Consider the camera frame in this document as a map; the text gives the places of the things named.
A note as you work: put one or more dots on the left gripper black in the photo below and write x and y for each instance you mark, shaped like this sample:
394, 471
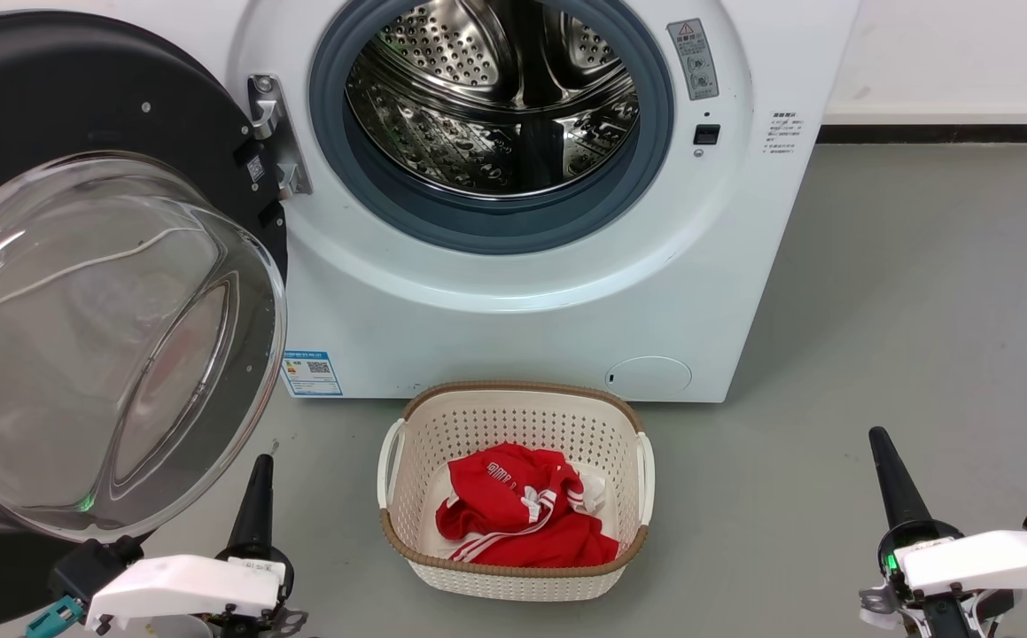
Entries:
287, 576

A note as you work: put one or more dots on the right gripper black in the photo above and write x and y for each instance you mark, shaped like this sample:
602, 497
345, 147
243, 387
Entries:
943, 616

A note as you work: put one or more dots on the black round glass washer door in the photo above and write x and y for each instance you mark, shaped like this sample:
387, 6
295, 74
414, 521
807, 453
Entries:
52, 89

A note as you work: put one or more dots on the white front-load washing machine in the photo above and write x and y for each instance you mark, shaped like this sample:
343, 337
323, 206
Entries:
478, 337

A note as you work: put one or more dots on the metal door hinge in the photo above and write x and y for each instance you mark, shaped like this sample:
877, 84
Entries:
278, 133

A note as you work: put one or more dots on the black door latch slot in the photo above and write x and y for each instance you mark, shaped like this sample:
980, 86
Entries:
706, 135

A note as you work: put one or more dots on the blue energy label sticker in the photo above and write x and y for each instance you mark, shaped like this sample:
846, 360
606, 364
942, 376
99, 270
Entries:
311, 374

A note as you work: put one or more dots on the left black wrist box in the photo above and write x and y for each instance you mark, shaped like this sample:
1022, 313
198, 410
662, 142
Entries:
88, 567

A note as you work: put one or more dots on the red white-striped garment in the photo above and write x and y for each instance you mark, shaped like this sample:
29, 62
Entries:
504, 514

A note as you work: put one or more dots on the cream perforated laundry basket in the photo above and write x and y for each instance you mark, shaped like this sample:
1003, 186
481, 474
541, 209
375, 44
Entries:
513, 421

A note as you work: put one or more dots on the round white filter cover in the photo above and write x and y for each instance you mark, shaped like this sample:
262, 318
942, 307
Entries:
649, 377

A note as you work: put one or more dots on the white garment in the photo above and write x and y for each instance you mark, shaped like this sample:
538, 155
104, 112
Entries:
593, 492

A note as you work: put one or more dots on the black baseboard strip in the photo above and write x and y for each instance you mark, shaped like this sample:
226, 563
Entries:
938, 134

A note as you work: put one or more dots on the small black text sticker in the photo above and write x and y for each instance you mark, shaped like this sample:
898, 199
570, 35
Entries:
783, 133

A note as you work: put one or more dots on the grey warning sticker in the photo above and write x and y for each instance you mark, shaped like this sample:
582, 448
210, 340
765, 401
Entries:
692, 58

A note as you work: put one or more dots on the right white wrist camera housing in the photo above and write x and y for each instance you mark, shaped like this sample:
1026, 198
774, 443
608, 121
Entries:
991, 558

